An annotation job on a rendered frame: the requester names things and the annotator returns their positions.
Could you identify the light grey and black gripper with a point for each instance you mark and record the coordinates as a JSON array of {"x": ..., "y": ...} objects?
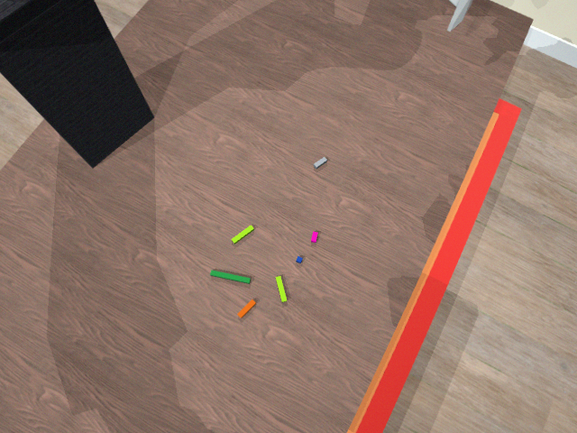
[{"x": 462, "y": 7}]

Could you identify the orange rod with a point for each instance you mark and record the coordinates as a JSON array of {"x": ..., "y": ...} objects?
[{"x": 246, "y": 308}]

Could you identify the grey rectangular rod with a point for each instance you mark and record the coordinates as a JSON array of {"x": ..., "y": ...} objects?
[{"x": 320, "y": 163}]

